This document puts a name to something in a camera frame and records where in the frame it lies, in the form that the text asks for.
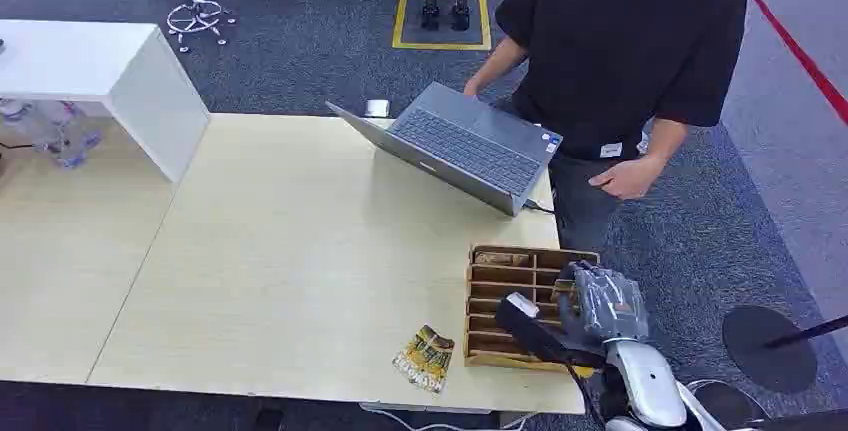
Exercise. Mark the person's right hand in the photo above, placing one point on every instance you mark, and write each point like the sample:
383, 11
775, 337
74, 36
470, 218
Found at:
471, 88

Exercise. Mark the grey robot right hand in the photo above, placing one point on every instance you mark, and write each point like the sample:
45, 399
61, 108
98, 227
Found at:
606, 305

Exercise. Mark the person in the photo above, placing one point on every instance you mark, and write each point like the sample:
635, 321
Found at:
616, 44

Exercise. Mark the small white box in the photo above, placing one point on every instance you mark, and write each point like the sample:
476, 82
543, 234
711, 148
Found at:
376, 108

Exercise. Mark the black stand pole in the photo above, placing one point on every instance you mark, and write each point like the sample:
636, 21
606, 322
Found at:
811, 330

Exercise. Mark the person's left hand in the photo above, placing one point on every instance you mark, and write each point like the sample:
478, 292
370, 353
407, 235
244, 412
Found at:
628, 177

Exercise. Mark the red floor tape line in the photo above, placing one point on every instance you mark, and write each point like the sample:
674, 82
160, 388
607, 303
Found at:
802, 57

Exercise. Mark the grey laptop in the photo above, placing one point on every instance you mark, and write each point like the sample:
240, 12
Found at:
464, 143

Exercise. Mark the brown card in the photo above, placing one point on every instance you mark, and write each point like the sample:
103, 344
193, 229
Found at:
501, 259

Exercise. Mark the yellow floor tape frame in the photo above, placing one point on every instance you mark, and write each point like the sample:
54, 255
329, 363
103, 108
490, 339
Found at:
397, 17

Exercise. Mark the clear plastic bottle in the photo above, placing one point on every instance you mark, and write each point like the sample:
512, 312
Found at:
74, 148

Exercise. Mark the white shelf unit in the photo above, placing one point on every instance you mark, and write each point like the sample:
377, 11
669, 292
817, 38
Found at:
99, 64

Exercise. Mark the black round stand base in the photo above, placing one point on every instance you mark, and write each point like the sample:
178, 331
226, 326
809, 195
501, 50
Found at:
762, 362

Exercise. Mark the yellow printed card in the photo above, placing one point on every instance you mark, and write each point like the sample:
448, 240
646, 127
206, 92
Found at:
424, 358

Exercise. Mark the wooden card box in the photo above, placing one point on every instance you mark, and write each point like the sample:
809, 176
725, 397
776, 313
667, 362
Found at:
493, 277

